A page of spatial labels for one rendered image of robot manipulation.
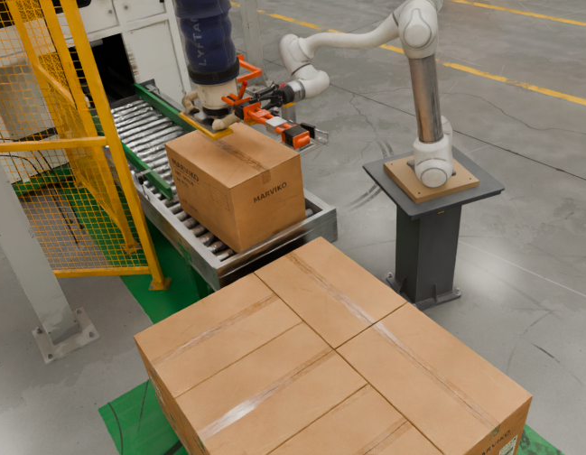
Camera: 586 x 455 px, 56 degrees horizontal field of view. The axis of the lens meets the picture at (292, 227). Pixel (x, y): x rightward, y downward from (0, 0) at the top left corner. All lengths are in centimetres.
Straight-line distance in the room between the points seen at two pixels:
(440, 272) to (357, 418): 125
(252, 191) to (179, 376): 86
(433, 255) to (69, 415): 197
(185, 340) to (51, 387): 103
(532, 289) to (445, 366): 127
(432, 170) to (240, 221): 88
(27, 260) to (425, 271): 200
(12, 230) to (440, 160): 198
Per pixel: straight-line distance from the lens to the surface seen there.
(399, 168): 274
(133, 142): 389
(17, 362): 340
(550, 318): 320
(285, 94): 244
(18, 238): 293
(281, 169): 255
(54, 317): 323
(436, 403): 207
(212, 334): 233
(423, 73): 225
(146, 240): 323
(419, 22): 213
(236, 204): 247
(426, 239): 283
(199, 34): 241
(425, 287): 306
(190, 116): 266
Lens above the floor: 223
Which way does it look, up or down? 37 degrees down
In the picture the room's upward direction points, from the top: 7 degrees counter-clockwise
